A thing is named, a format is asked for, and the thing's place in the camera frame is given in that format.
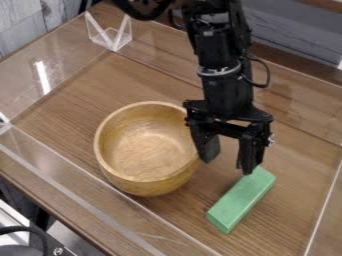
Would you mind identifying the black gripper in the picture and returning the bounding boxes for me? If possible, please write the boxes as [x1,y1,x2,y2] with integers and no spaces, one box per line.
[183,66,273,175]

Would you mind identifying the green rectangular block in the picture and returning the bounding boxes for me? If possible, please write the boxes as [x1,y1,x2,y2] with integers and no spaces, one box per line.
[206,166,277,234]

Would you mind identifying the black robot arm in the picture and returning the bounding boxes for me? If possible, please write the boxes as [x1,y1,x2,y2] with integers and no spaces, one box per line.
[113,0,273,175]

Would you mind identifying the brown wooden bowl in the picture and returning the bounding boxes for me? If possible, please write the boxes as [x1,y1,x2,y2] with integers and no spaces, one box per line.
[94,101,201,197]

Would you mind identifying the clear acrylic tray walls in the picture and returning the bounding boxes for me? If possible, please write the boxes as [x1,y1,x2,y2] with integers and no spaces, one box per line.
[0,5,342,256]

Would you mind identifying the black metal bracket with screw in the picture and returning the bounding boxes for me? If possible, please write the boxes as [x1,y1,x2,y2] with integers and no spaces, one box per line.
[28,223,78,256]

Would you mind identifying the black cable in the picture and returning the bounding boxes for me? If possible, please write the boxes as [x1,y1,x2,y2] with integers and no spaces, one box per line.
[0,225,48,256]

